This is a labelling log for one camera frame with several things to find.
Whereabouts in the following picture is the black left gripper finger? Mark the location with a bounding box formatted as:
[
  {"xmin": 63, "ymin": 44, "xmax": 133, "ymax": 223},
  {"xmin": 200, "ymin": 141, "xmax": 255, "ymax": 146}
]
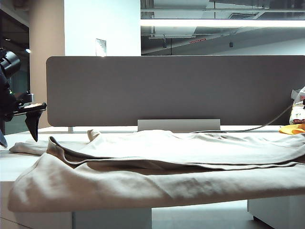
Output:
[
  {"xmin": 0, "ymin": 128, "xmax": 8, "ymax": 148},
  {"xmin": 24, "ymin": 110, "xmax": 43, "ymax": 143}
]

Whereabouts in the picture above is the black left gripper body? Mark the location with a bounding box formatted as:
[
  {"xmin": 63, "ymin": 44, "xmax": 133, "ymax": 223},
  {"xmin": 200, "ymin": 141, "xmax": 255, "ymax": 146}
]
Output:
[{"xmin": 0, "ymin": 71, "xmax": 47, "ymax": 123}]

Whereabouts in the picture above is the beige T-shirt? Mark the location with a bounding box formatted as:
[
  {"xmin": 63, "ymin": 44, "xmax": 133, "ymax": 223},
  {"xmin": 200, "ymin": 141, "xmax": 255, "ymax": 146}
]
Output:
[{"xmin": 8, "ymin": 128, "xmax": 305, "ymax": 213}]

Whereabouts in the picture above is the dark glass door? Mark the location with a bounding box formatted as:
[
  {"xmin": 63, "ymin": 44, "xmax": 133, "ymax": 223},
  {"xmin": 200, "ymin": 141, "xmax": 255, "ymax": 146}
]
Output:
[{"xmin": 0, "ymin": 9, "xmax": 31, "ymax": 135}]

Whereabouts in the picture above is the white drawer cabinet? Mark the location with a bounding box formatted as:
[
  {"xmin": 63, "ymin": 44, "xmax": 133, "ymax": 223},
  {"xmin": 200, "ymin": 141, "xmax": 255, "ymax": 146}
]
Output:
[{"xmin": 9, "ymin": 207, "xmax": 152, "ymax": 229}]

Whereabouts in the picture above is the grey fabric desk divider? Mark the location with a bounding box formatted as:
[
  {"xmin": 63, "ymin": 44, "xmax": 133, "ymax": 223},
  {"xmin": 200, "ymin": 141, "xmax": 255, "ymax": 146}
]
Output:
[{"xmin": 46, "ymin": 55, "xmax": 305, "ymax": 127}]

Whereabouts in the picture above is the long ceiling light strip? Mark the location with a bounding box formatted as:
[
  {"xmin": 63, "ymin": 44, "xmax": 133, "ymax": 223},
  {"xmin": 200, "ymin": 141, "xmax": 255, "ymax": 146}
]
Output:
[{"xmin": 140, "ymin": 19, "xmax": 305, "ymax": 27}]

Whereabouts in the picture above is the yellow cloth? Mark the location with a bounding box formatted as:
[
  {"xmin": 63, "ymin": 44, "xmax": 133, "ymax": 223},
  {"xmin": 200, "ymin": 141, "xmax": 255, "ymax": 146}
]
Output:
[{"xmin": 278, "ymin": 123, "xmax": 305, "ymax": 135}]

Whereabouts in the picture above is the white cabinet on casters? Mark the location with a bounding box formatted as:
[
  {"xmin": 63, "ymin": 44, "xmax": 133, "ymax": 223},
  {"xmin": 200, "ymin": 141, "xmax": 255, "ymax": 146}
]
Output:
[{"xmin": 247, "ymin": 199, "xmax": 305, "ymax": 229}]

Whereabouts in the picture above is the clear plastic snack bag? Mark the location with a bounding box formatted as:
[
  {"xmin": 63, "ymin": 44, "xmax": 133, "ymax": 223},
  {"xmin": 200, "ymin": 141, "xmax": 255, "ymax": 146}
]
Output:
[{"xmin": 288, "ymin": 86, "xmax": 305, "ymax": 125}]

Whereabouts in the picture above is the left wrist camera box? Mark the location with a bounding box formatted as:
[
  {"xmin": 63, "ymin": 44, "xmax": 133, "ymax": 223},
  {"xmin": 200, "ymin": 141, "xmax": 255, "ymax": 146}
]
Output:
[{"xmin": 14, "ymin": 90, "xmax": 34, "ymax": 104}]

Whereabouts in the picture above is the silver wall switch plate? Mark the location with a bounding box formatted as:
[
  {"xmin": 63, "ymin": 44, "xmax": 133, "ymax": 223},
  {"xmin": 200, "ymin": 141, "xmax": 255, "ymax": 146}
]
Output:
[{"xmin": 95, "ymin": 38, "xmax": 107, "ymax": 57}]

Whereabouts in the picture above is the white cable tray flap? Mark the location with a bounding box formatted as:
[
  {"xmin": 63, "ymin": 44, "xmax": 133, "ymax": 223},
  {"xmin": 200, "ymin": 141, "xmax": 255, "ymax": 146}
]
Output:
[{"xmin": 137, "ymin": 119, "xmax": 221, "ymax": 132}]

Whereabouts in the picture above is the grey power cable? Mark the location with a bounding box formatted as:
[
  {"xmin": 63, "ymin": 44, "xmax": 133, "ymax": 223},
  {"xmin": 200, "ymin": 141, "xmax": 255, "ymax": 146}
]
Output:
[{"xmin": 190, "ymin": 106, "xmax": 293, "ymax": 134}]

